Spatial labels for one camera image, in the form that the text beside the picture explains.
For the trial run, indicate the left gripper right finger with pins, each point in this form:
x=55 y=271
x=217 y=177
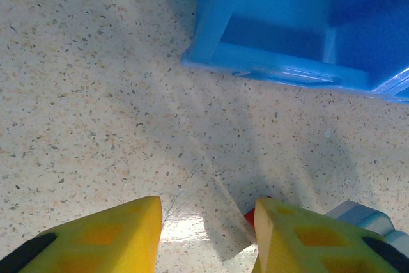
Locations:
x=319 y=244

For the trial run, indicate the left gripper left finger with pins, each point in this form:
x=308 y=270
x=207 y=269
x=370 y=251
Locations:
x=96 y=241

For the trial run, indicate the white lego brick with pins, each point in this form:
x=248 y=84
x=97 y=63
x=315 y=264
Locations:
x=358 y=217

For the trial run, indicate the long red lego brick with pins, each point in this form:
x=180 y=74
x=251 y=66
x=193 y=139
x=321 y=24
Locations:
x=250 y=217

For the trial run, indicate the blue three-compartment bin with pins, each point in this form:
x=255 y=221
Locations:
x=271 y=14

